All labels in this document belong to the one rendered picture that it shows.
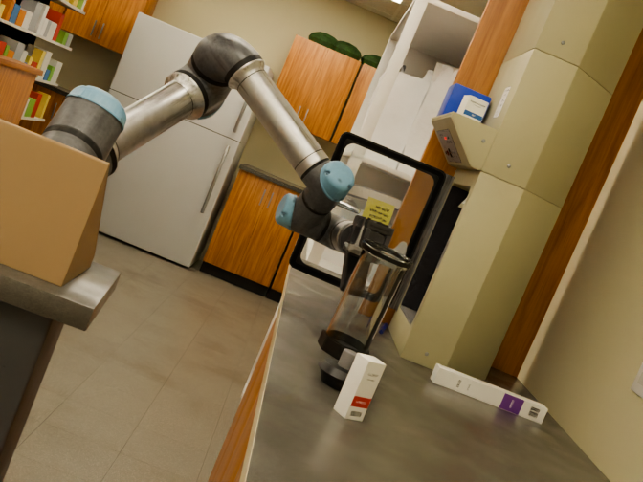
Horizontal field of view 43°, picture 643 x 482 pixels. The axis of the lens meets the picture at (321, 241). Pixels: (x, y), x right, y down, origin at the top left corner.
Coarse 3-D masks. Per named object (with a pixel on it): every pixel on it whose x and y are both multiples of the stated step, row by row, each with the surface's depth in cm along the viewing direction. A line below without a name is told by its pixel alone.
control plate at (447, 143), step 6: (438, 132) 213; (444, 132) 204; (444, 138) 208; (450, 138) 199; (444, 144) 212; (450, 144) 203; (444, 150) 216; (450, 150) 207; (456, 150) 197; (450, 156) 210; (456, 156) 200; (456, 162) 204
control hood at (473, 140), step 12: (432, 120) 215; (444, 120) 198; (456, 120) 187; (468, 120) 187; (456, 132) 188; (468, 132) 187; (480, 132) 187; (492, 132) 187; (456, 144) 194; (468, 144) 187; (480, 144) 188; (468, 156) 188; (480, 156) 188; (468, 168) 200; (480, 168) 188
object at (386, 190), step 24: (360, 168) 221; (384, 168) 220; (408, 168) 220; (360, 192) 221; (384, 192) 221; (408, 192) 220; (384, 216) 221; (408, 216) 221; (312, 240) 223; (408, 240) 221; (312, 264) 224; (336, 264) 223
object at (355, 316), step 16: (368, 240) 161; (368, 256) 156; (400, 256) 162; (352, 272) 160; (368, 272) 156; (384, 272) 155; (352, 288) 157; (368, 288) 156; (384, 288) 156; (352, 304) 157; (368, 304) 156; (336, 320) 159; (352, 320) 157; (368, 320) 157; (336, 336) 158; (352, 336) 157; (368, 336) 158
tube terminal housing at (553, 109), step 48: (528, 96) 186; (576, 96) 189; (528, 144) 188; (576, 144) 197; (480, 192) 189; (528, 192) 190; (480, 240) 190; (528, 240) 198; (432, 288) 191; (480, 288) 191; (432, 336) 192; (480, 336) 199
